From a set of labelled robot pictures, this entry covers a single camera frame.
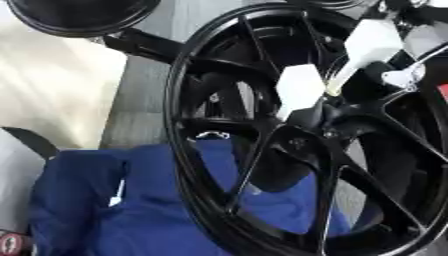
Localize red and white round object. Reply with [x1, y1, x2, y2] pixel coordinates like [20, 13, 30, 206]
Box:
[0, 229, 34, 256]

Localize small white tag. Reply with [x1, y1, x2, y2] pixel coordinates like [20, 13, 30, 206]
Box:
[106, 179, 128, 208]

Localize cream fabric sheet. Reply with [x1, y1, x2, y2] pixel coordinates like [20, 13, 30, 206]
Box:
[0, 5, 130, 151]

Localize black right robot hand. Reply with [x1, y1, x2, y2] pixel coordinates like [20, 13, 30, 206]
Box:
[348, 0, 448, 102]

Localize black strap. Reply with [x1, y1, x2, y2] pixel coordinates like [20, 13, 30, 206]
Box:
[1, 126, 62, 160]

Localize black round rim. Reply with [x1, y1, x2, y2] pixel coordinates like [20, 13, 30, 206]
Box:
[5, 0, 163, 38]
[302, 0, 377, 11]

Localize black spoked wheel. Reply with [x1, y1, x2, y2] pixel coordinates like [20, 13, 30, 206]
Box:
[161, 0, 448, 256]

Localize black stand bar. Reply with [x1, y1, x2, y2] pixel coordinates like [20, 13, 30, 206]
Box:
[101, 27, 189, 65]

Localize silver metal clasp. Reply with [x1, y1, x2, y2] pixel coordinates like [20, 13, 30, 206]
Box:
[194, 130, 233, 141]

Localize blue fabric garment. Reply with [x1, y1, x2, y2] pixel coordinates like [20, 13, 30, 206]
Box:
[24, 139, 359, 256]

